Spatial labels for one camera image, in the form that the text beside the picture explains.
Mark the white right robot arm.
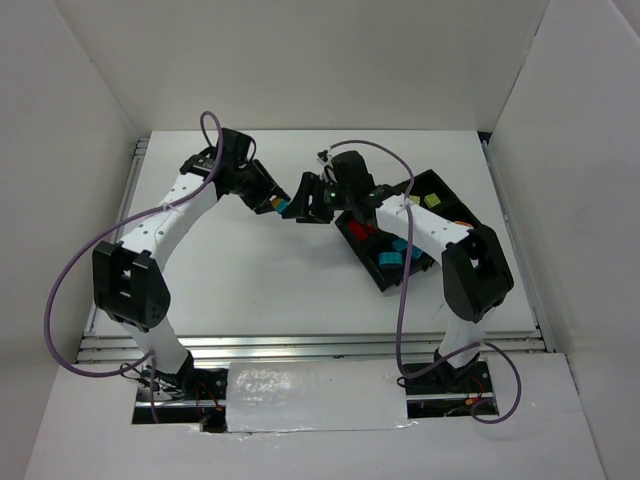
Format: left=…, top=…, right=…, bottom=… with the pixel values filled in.
left=272, top=151, right=514, bottom=386

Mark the teal rounded lego brick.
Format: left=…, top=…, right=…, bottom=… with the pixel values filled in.
left=392, top=238, right=408, bottom=252

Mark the white foil cover plate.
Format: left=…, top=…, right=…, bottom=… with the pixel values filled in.
left=226, top=360, right=409, bottom=433

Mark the aluminium rail frame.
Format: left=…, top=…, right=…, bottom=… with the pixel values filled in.
left=77, top=130, right=546, bottom=368

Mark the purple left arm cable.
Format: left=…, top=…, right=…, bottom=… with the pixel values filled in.
left=43, top=110, right=226, bottom=426

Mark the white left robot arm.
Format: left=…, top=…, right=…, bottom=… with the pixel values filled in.
left=92, top=129, right=290, bottom=392

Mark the black four-compartment tray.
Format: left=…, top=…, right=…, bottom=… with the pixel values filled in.
left=335, top=169, right=481, bottom=292

